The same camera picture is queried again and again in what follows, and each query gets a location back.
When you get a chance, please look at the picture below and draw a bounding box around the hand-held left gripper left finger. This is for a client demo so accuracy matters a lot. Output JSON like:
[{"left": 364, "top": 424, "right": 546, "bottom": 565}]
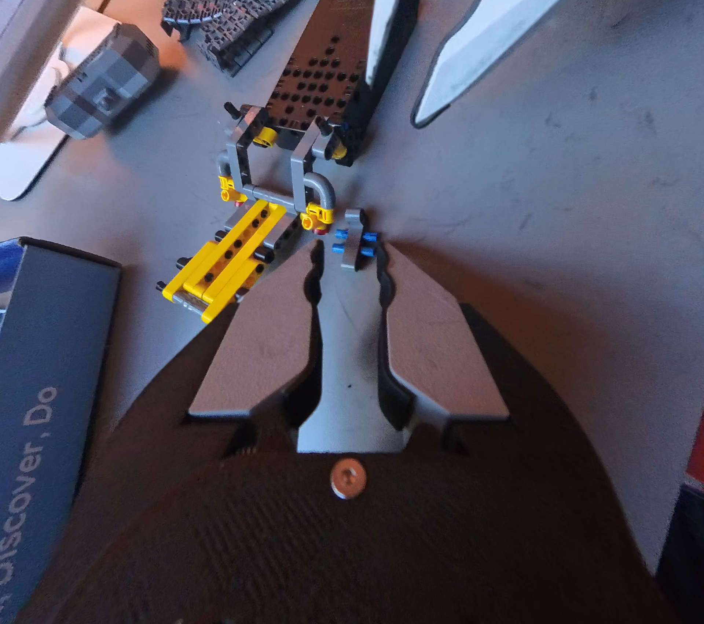
[{"left": 187, "top": 239, "right": 325, "bottom": 418}]

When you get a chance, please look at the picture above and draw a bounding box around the grey connector with blue pins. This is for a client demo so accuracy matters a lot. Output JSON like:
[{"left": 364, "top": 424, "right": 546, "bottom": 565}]
[{"left": 331, "top": 207, "right": 381, "bottom": 273}]

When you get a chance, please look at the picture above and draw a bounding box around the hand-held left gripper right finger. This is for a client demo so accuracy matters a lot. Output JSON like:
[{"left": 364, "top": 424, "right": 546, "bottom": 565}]
[{"left": 375, "top": 242, "right": 511, "bottom": 431}]

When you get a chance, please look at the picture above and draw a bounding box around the navy cardboard box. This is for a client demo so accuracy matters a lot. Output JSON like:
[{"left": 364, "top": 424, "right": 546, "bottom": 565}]
[{"left": 0, "top": 236, "right": 123, "bottom": 624}]

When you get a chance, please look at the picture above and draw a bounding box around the clear badge holder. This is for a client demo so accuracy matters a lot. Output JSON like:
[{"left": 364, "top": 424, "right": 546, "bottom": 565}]
[{"left": 679, "top": 412, "right": 704, "bottom": 498}]

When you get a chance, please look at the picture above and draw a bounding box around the white stand base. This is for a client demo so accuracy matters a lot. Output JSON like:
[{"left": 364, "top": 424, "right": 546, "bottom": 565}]
[{"left": 0, "top": 5, "right": 119, "bottom": 202}]

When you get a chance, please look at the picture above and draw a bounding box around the grey brick motor block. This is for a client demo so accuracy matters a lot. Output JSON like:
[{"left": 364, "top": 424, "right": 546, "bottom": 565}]
[{"left": 43, "top": 22, "right": 161, "bottom": 141}]

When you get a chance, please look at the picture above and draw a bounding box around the yellow grey brick arm assembly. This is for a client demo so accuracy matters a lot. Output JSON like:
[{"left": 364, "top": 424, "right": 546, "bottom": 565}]
[{"left": 155, "top": 102, "right": 355, "bottom": 325}]

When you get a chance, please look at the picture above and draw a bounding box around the grey desk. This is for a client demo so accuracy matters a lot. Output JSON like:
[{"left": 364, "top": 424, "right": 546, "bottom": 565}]
[{"left": 0, "top": 0, "right": 704, "bottom": 575}]

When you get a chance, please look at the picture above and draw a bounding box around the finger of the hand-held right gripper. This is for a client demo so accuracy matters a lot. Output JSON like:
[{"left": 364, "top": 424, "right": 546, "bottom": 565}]
[
  {"left": 364, "top": 0, "right": 462, "bottom": 90},
  {"left": 410, "top": 0, "right": 614, "bottom": 130}
]

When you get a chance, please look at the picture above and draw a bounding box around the instruction sheet on clipboard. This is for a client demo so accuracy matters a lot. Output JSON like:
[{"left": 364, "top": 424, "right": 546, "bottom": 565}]
[{"left": 0, "top": 0, "right": 138, "bottom": 135}]

